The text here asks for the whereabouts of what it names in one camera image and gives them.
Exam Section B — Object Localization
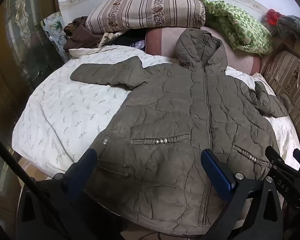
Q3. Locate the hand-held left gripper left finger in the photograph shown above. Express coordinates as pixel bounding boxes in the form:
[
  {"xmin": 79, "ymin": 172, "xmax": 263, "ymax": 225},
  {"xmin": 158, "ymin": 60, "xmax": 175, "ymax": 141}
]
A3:
[{"xmin": 16, "ymin": 148, "xmax": 108, "ymax": 240}]

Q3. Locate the red cloth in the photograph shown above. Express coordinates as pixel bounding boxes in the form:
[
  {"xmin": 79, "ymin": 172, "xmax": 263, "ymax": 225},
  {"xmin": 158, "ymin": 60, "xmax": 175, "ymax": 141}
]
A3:
[{"xmin": 266, "ymin": 9, "xmax": 282, "ymax": 27}]

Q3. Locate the green patterned cloth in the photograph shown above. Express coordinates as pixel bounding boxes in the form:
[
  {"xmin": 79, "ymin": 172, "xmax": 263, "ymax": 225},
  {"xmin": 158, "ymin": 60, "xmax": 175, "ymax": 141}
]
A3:
[{"xmin": 197, "ymin": 0, "xmax": 273, "ymax": 57}]

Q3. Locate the striped brown pillow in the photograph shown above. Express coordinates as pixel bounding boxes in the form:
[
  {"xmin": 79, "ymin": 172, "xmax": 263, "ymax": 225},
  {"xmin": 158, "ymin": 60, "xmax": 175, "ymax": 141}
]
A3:
[{"xmin": 86, "ymin": 0, "xmax": 206, "ymax": 34}]

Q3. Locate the cream patterned cloth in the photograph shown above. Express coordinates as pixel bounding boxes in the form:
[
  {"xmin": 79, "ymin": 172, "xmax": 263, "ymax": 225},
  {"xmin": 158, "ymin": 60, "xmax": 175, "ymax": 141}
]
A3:
[{"xmin": 99, "ymin": 31, "xmax": 126, "ymax": 47}]

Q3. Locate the olive quilted hooded jacket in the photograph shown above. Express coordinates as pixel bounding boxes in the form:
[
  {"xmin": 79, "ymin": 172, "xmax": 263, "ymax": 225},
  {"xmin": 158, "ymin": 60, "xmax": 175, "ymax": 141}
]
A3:
[{"xmin": 70, "ymin": 27, "xmax": 289, "ymax": 235}]

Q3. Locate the grey knitted cloth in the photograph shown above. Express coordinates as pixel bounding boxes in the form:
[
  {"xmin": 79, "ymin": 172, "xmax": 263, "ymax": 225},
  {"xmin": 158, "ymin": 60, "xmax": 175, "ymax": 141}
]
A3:
[{"xmin": 276, "ymin": 15, "xmax": 300, "ymax": 40}]

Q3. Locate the glass cabinet door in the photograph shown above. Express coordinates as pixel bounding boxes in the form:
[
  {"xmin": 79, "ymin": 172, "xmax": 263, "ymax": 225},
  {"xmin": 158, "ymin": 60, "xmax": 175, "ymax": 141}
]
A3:
[{"xmin": 5, "ymin": 0, "xmax": 65, "ymax": 77}]

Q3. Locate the brown garment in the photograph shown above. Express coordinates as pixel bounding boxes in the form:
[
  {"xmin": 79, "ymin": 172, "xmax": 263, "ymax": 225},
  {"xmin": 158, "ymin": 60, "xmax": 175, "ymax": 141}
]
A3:
[{"xmin": 63, "ymin": 16, "xmax": 103, "ymax": 51}]

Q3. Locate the striped beige cushion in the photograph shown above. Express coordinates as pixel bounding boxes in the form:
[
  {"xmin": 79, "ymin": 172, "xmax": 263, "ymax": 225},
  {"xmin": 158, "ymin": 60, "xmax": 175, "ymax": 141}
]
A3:
[{"xmin": 261, "ymin": 51, "xmax": 300, "ymax": 153}]

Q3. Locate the floral plastic bag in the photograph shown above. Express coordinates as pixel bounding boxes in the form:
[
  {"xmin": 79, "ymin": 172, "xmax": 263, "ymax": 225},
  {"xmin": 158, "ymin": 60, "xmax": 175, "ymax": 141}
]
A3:
[{"xmin": 41, "ymin": 11, "xmax": 71, "ymax": 63}]

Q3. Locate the black cable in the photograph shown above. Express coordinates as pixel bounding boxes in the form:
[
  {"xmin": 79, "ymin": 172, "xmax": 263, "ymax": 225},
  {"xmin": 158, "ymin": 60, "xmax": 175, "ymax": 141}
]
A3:
[{"xmin": 0, "ymin": 127, "xmax": 73, "ymax": 240}]

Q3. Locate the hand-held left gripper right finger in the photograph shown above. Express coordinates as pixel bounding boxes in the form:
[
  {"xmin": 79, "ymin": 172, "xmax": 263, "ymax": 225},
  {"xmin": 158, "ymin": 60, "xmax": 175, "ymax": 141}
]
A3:
[{"xmin": 200, "ymin": 149, "xmax": 283, "ymax": 240}]

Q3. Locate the white leaf-print quilt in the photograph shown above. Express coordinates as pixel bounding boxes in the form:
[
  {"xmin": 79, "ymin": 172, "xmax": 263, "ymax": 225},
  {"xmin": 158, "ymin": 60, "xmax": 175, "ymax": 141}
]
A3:
[{"xmin": 12, "ymin": 45, "xmax": 300, "ymax": 178}]

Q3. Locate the pink maroon blanket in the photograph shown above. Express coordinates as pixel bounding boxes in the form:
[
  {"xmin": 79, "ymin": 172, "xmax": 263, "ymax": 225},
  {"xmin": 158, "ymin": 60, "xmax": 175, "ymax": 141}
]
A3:
[{"xmin": 145, "ymin": 26, "xmax": 262, "ymax": 75}]

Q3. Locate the purple plastic wrap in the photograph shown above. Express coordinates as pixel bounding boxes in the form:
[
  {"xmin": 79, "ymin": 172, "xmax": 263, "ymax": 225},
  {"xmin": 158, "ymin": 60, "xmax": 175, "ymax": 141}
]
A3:
[{"xmin": 130, "ymin": 40, "xmax": 146, "ymax": 52}]

